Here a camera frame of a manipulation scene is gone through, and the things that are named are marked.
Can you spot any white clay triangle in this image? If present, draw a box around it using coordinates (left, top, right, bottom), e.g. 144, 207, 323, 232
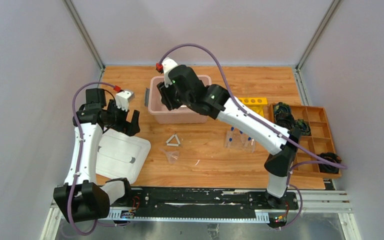
166, 133, 181, 147

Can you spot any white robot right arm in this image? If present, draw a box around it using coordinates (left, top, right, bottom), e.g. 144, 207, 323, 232
156, 63, 301, 209

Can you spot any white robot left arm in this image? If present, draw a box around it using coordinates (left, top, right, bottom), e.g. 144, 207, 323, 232
53, 87, 140, 223

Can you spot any pink plastic bin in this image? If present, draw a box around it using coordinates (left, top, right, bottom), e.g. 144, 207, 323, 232
147, 76, 208, 124

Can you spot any white bin lid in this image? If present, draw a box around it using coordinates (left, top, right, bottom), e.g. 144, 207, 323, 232
96, 129, 151, 185

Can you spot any clear plastic funnel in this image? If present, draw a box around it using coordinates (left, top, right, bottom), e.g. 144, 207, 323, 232
160, 148, 180, 164

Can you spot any clear well plate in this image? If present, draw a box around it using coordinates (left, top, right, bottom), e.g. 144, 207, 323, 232
224, 127, 256, 153

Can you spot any yellow test tube rack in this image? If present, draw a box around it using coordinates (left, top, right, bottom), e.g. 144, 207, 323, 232
238, 97, 268, 117

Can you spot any wooden compartment tray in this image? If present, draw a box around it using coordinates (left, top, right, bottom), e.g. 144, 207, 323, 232
288, 105, 342, 179

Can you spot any left grey bin handle clip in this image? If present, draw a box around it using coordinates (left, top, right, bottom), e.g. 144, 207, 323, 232
144, 88, 150, 107

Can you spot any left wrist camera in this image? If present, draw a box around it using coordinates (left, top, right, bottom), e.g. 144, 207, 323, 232
115, 89, 135, 112

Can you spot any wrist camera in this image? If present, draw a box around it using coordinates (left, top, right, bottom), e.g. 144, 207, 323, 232
115, 89, 135, 112
161, 57, 178, 88

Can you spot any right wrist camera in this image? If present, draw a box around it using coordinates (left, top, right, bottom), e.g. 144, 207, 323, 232
161, 57, 178, 88

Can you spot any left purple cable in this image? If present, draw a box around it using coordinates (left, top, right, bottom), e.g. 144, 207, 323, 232
66, 81, 123, 237

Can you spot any purple cable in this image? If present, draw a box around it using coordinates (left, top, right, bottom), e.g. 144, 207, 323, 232
155, 43, 349, 229
66, 81, 123, 237

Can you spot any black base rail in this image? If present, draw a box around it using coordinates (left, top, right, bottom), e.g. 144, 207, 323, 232
106, 187, 300, 224

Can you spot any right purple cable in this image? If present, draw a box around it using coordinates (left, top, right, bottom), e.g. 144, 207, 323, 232
155, 43, 349, 229

